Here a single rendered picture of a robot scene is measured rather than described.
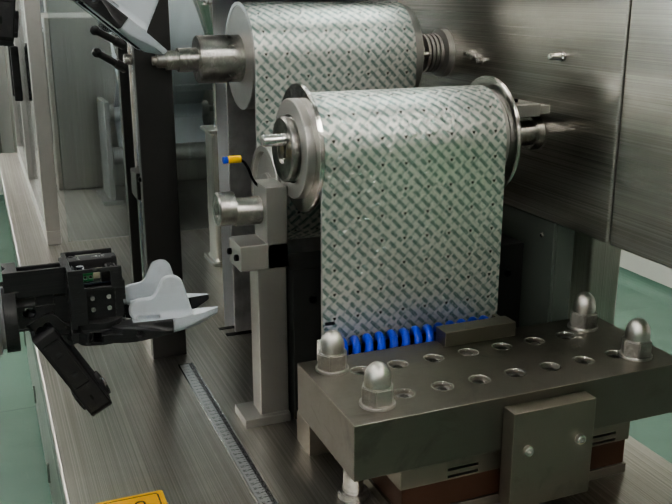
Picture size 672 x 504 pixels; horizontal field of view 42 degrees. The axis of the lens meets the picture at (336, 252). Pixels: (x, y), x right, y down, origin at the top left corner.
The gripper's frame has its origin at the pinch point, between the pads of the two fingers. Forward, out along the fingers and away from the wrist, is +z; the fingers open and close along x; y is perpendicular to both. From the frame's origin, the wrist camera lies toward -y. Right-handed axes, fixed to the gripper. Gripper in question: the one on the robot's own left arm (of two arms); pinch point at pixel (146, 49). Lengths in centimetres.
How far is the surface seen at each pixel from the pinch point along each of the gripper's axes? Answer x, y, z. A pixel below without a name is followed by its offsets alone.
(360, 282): -4.8, -6.1, 34.0
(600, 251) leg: 8, 19, 72
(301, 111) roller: -1.9, 5.1, 16.8
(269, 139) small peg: -0.7, 0.6, 16.2
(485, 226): -4.9, 8.3, 43.4
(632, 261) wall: 243, 86, 297
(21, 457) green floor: 176, -114, 76
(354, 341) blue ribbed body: -7.6, -12.0, 36.4
